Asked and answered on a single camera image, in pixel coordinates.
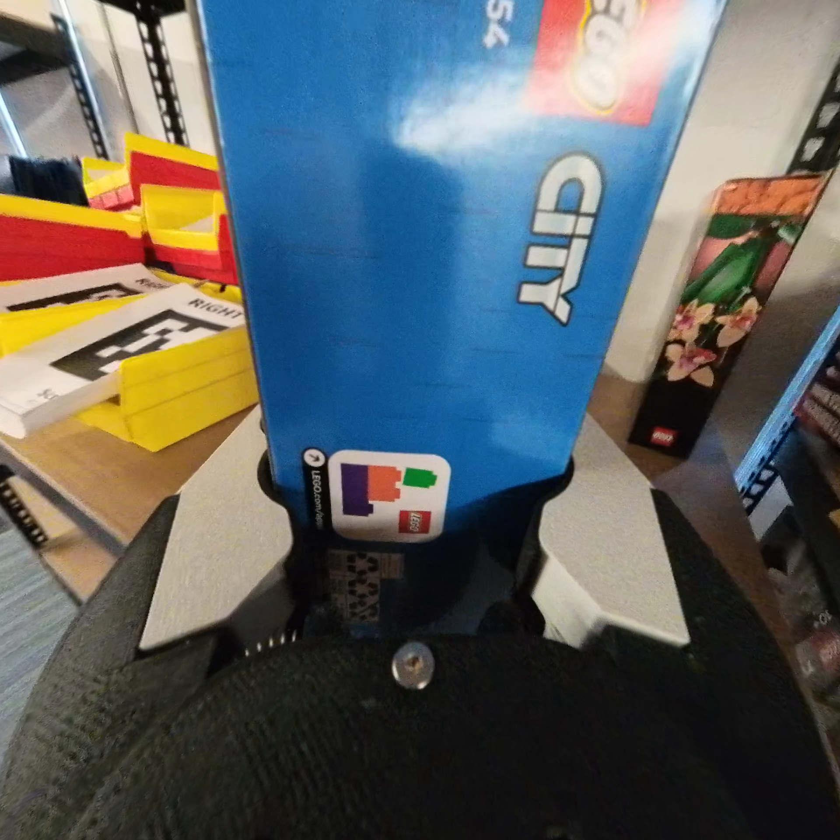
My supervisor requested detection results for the white printed marker sheet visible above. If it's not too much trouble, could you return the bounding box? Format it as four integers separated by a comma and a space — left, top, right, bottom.
0, 282, 245, 439
0, 262, 165, 312

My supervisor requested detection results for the stack of red yellow bins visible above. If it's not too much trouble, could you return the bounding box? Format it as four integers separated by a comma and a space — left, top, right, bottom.
0, 131, 240, 286

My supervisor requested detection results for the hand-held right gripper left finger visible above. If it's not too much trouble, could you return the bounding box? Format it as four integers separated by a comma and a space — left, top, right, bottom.
138, 407, 296, 652

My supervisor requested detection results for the orchid lego box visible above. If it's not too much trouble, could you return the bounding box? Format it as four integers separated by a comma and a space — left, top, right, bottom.
626, 174, 829, 459

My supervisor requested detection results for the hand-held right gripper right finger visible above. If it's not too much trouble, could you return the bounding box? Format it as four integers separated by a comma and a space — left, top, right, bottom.
530, 413, 691, 649

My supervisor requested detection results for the blue lego box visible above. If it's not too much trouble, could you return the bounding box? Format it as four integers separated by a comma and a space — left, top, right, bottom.
197, 0, 729, 641

